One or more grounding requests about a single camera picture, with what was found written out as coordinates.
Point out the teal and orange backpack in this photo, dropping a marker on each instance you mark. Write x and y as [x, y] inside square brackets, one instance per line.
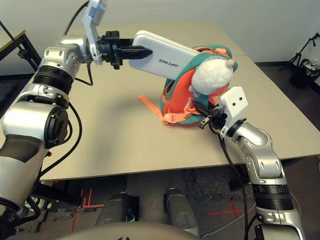
[180, 95]

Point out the grey left robot leg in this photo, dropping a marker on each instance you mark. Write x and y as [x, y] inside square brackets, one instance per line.
[115, 207]

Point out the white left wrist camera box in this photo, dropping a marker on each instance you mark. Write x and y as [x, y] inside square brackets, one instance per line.
[91, 37]

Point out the dark foam scrap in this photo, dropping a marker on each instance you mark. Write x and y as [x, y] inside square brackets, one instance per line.
[63, 215]

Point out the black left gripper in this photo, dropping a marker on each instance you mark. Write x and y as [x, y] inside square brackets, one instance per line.
[111, 50]

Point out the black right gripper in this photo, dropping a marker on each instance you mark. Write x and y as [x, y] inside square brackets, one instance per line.
[217, 120]

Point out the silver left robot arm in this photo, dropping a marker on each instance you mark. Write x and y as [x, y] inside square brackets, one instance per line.
[60, 52]

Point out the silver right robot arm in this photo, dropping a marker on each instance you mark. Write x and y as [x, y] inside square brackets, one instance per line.
[260, 150]

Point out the grey robot leg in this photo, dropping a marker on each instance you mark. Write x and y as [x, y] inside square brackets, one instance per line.
[115, 207]
[180, 207]

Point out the black tripod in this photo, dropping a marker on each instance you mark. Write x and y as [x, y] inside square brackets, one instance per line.
[297, 57]

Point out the black table foot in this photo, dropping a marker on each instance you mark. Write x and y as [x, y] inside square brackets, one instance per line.
[237, 182]
[62, 193]

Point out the wooden side table black frame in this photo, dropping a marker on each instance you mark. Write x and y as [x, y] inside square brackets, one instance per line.
[31, 51]

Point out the black pole with clamp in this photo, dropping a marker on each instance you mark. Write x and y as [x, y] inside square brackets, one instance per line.
[10, 35]

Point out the white pencil case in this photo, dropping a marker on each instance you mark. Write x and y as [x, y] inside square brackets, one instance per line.
[165, 55]

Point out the grey robot torso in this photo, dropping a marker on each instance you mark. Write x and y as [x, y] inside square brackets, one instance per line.
[130, 232]

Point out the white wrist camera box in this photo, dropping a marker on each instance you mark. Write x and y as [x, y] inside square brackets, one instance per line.
[235, 102]
[91, 37]

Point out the black bin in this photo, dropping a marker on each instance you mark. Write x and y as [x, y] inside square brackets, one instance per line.
[300, 80]

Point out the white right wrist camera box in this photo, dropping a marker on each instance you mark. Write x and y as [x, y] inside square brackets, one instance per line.
[235, 102]

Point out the white plush toy pendant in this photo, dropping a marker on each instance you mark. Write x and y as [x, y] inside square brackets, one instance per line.
[212, 75]

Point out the grey right robot leg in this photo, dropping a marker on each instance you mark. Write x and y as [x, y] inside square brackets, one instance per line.
[180, 207]

